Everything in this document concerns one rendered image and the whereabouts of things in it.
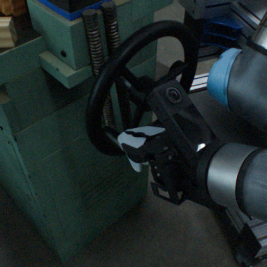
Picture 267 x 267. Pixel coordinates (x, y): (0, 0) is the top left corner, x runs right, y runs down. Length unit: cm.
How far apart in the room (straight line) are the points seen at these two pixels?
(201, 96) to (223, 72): 115
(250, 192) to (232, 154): 5
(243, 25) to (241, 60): 72
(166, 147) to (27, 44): 34
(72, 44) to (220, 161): 33
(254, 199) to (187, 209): 109
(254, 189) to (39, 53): 48
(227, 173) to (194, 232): 104
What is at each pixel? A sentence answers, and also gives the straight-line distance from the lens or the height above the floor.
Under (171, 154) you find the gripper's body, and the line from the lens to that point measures 43.
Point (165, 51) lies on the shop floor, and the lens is 224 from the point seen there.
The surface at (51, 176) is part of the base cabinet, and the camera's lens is 90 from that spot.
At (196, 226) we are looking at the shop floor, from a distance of 141.
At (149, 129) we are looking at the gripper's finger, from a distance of 52.
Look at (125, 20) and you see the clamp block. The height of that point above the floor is 93.
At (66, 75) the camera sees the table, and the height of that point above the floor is 87.
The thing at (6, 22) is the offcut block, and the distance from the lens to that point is 64.
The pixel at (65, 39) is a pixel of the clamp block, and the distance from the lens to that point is 59.
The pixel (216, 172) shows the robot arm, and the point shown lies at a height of 94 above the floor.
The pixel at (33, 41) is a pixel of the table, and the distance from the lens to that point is 66.
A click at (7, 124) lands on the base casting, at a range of 73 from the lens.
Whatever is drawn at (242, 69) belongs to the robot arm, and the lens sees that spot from 44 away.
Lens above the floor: 123
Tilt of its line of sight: 47 degrees down
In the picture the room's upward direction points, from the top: straight up
